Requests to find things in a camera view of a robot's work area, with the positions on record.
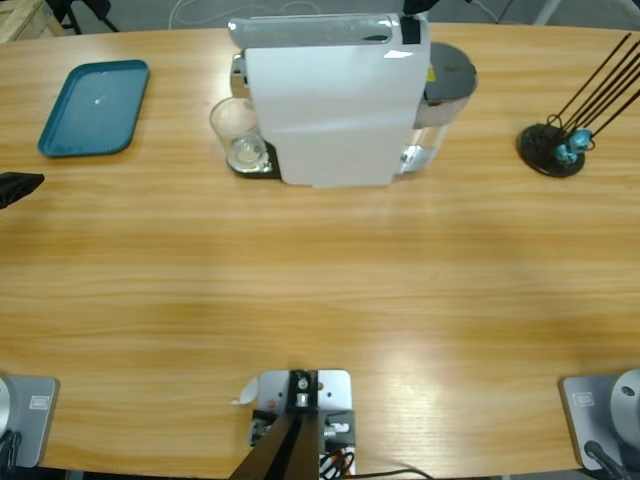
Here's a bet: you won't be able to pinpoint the grey coffee machine lever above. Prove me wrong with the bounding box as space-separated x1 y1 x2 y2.
227 13 395 49

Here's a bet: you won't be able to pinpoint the clear drinking glass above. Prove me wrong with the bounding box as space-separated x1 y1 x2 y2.
208 96 269 175

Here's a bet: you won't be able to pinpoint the white capsule coffee machine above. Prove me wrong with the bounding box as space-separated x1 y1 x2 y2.
227 12 432 190

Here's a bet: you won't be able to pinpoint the clear water tank grey lid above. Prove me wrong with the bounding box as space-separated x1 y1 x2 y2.
394 42 479 176

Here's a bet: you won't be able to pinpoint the teal plastic tray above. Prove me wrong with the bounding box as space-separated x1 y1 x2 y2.
37 59 151 160

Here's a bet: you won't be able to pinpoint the wooden crate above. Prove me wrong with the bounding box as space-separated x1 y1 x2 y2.
0 0 61 45

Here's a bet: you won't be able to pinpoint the black capsule holder stand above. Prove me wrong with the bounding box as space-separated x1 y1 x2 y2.
517 32 640 179

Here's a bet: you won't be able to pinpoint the black chair legs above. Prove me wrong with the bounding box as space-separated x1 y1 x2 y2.
49 0 121 35

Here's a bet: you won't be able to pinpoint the white metal frame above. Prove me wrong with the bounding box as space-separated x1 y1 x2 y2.
537 0 562 25

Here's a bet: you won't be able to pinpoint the arm grey base plate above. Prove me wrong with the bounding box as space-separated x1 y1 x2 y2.
558 368 640 471
0 375 60 470

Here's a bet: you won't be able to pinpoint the black base cable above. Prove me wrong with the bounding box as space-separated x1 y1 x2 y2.
583 439 634 480
0 429 24 471

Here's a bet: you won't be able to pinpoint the white mount block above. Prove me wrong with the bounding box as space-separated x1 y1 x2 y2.
230 368 357 480

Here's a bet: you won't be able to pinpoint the black camera post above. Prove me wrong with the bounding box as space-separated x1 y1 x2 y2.
230 369 322 480

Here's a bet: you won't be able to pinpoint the orange wires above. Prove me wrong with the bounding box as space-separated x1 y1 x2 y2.
319 447 357 480

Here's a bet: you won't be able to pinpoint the thin black cable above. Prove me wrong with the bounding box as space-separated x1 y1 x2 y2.
357 467 434 480

